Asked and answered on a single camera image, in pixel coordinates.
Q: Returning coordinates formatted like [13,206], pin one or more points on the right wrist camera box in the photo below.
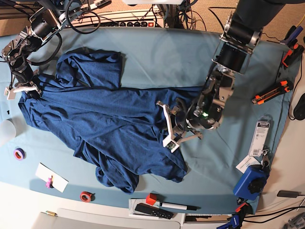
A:
[10,93]

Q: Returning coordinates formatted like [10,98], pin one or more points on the white paper card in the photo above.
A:
[246,162]

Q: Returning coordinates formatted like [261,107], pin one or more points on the white black marker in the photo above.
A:
[178,206]

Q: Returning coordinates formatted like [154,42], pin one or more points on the white card with pink clip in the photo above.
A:
[51,179]

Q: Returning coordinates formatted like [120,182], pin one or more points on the black remote control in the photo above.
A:
[152,211]

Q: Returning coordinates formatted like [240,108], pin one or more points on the orange clamp bottom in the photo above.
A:
[244,206]

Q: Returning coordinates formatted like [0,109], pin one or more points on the blue clamp bottom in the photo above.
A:
[234,223]

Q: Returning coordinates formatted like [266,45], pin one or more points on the purple tape roll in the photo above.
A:
[19,154]

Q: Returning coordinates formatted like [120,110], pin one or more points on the translucent plastic cup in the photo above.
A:
[7,132]

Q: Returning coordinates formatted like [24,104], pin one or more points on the black small device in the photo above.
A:
[288,194]

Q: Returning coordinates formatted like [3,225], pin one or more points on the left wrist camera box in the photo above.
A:
[169,143]

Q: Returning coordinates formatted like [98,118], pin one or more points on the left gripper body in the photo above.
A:
[178,129]

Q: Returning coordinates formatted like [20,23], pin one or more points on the black computer mouse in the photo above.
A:
[299,110]

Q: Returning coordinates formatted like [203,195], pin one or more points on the blue box with black knob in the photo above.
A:
[252,182]

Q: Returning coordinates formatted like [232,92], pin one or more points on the blue black clamp top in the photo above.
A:
[291,35]

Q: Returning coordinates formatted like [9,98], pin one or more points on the orange black utility knife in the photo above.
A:
[273,91]

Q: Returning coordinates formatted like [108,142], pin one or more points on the blister pack with tool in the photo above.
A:
[260,135]

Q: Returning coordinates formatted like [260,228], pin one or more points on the red cube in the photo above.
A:
[151,199]

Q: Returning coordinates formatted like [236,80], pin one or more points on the orange black clamp right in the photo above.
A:
[292,55]

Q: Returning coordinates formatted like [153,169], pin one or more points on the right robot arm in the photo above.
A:
[48,21]

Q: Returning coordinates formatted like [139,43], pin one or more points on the power strip with red switch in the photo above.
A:
[150,18]

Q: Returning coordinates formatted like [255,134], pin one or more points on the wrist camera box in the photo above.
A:
[10,93]
[169,143]

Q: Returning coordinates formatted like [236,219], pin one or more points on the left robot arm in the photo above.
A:
[241,34]

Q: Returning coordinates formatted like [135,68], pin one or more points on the red tape roll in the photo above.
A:
[87,196]

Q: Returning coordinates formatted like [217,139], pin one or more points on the blue t-shirt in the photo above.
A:
[119,130]

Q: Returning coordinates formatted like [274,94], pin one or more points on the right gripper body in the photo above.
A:
[23,81]

